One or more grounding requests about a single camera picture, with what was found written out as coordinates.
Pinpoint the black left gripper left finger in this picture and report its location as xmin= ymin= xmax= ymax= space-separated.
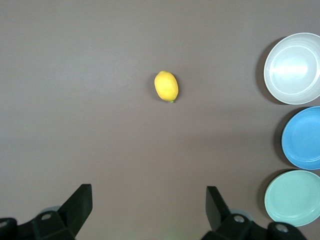
xmin=16 ymin=183 xmax=94 ymax=240

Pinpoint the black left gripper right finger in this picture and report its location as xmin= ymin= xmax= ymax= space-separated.
xmin=199 ymin=185 xmax=270 ymax=240

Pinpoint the yellow lemon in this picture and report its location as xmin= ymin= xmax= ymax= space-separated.
xmin=153 ymin=70 xmax=180 ymax=103

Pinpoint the green round plate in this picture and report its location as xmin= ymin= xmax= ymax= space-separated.
xmin=264 ymin=169 xmax=320 ymax=228

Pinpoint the blue round plate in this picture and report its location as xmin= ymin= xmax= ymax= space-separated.
xmin=281 ymin=106 xmax=320 ymax=171

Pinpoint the beige round plate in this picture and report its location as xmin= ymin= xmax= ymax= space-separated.
xmin=263 ymin=32 xmax=320 ymax=105

